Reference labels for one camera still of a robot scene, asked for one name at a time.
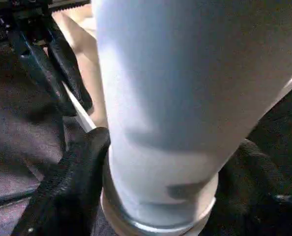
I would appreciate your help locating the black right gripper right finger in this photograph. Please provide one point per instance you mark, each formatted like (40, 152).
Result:
(254, 201)

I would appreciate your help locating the white plastic table top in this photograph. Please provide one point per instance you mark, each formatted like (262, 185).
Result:
(87, 49)

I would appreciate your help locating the white plastic table leg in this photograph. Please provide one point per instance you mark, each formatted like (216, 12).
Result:
(173, 98)

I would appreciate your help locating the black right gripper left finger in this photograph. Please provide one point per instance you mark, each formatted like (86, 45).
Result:
(67, 191)

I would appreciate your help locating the black work mat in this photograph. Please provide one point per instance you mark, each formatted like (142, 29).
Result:
(13, 147)

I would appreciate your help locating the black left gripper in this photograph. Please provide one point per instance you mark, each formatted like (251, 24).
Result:
(20, 19)

